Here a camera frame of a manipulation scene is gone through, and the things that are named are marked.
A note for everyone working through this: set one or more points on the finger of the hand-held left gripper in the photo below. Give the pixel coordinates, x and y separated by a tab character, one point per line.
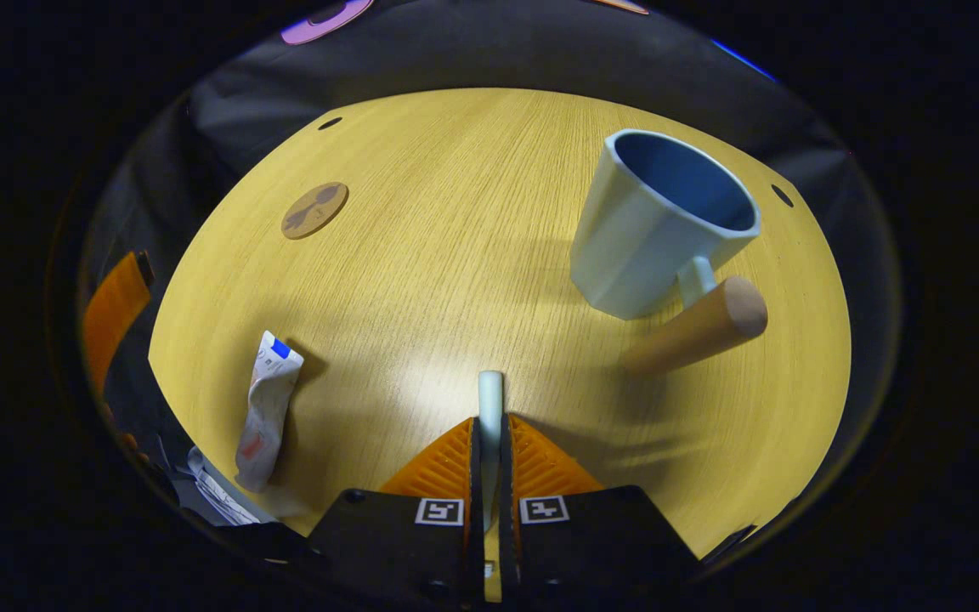
116	306

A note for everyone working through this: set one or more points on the pale green toothbrush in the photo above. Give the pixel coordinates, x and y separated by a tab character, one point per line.
490	399

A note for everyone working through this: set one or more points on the round brown coaster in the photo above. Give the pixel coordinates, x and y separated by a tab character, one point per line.
314	211

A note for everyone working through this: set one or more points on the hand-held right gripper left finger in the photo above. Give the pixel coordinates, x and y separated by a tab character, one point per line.
404	544

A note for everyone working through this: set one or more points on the white toothpaste tube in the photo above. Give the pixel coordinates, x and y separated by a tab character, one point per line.
267	408

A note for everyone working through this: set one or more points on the black backdrop cloth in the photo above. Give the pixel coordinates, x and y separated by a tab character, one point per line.
498	42

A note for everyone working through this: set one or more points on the white crumpled sheet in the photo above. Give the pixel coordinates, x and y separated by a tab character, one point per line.
217	489

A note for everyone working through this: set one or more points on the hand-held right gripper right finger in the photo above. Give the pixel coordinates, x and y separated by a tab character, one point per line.
591	544

